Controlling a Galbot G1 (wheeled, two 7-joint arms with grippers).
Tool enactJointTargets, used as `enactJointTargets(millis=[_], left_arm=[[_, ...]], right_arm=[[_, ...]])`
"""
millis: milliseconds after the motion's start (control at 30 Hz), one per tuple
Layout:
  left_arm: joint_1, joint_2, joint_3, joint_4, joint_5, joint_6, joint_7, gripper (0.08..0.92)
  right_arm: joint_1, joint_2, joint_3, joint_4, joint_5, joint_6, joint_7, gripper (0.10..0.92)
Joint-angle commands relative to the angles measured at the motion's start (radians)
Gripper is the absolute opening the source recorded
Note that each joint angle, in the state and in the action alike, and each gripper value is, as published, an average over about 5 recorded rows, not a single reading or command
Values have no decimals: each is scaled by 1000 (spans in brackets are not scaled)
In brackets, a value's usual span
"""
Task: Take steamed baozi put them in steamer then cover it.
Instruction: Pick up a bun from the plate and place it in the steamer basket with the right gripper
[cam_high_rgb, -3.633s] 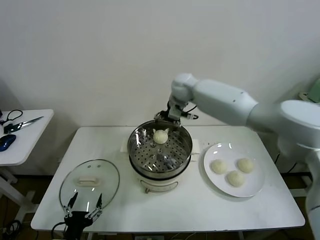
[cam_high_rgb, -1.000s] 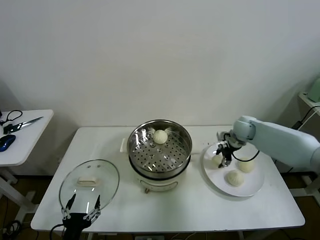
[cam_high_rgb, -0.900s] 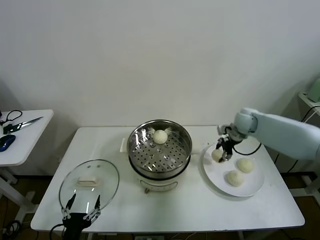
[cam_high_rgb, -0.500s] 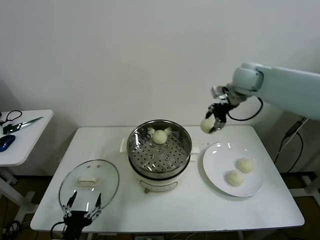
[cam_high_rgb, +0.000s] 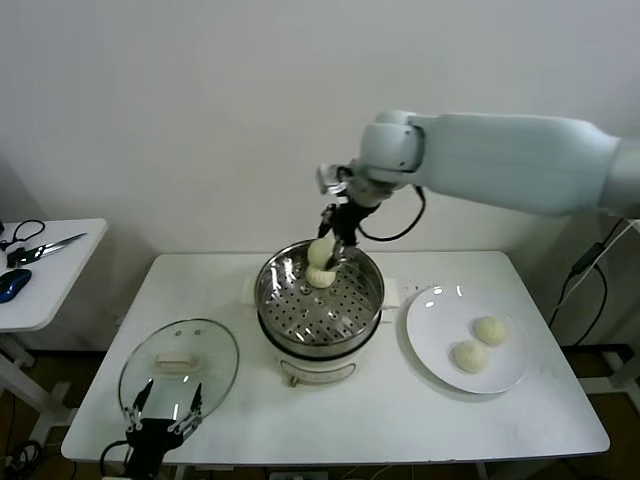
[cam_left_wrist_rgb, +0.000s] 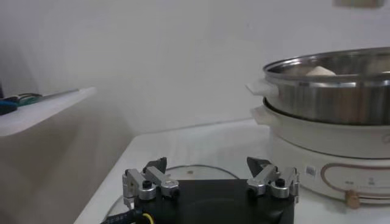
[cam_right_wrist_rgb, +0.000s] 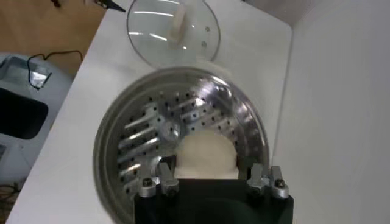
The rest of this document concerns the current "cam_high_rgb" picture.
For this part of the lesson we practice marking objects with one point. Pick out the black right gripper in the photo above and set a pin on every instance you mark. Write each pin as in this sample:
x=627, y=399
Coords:
x=347, y=220

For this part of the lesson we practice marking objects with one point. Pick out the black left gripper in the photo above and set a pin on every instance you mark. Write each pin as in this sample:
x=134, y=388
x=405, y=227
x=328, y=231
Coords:
x=147, y=442

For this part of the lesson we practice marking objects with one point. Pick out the white steamed baozi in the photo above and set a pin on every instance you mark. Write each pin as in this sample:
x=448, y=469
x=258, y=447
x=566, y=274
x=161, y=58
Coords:
x=319, y=279
x=491, y=331
x=317, y=252
x=471, y=357

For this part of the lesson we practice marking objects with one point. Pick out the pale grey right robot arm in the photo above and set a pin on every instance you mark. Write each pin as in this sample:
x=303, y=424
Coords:
x=500, y=160

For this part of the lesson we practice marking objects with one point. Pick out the perforated steel steamer basket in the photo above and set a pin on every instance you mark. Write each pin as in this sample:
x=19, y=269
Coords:
x=280, y=300

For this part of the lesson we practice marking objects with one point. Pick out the cream electric cooker base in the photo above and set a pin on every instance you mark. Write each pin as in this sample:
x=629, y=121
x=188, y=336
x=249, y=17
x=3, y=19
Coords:
x=315, y=371

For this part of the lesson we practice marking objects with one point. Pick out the white side table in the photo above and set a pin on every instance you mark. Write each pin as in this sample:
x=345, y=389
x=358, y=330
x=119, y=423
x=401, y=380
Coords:
x=65, y=285

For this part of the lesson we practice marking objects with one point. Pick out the blue computer mouse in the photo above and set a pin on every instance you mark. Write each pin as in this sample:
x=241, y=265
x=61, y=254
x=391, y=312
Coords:
x=14, y=284

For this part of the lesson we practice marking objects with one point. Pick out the white round plate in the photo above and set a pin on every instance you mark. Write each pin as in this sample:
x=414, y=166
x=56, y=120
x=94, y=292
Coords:
x=500, y=372

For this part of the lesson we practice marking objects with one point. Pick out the white shelf stand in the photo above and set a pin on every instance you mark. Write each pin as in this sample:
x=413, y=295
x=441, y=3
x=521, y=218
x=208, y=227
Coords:
x=620, y=368

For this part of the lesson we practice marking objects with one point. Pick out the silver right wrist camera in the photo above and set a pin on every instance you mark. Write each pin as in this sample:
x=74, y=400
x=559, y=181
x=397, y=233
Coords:
x=331, y=179

